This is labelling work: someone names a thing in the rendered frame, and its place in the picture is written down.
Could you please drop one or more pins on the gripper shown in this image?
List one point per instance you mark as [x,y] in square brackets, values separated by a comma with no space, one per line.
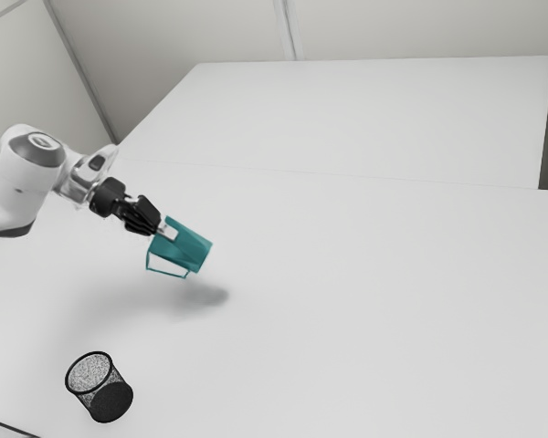
[119,205]

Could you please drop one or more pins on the teal faceted mug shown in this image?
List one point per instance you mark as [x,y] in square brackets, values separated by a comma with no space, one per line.
[182,250]

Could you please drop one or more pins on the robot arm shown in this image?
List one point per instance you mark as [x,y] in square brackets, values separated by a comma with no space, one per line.
[16,182]

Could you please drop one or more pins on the black mesh pen holder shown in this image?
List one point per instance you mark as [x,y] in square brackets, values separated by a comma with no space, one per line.
[98,386]

